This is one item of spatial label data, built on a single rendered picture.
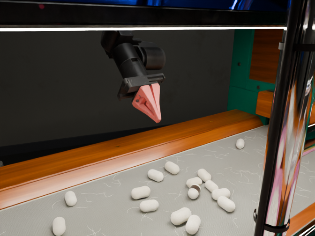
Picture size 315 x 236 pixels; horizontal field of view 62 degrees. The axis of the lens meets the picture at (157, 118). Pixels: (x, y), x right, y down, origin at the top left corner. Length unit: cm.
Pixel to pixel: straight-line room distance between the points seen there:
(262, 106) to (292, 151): 63
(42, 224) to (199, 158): 36
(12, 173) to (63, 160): 10
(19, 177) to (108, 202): 18
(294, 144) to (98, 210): 37
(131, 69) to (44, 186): 30
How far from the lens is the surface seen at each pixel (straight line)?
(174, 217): 44
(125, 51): 62
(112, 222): 46
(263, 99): 81
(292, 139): 19
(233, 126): 81
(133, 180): 56
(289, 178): 20
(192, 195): 49
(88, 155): 61
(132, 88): 54
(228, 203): 48
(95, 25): 22
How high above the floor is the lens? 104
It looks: 20 degrees down
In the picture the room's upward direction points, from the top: straight up
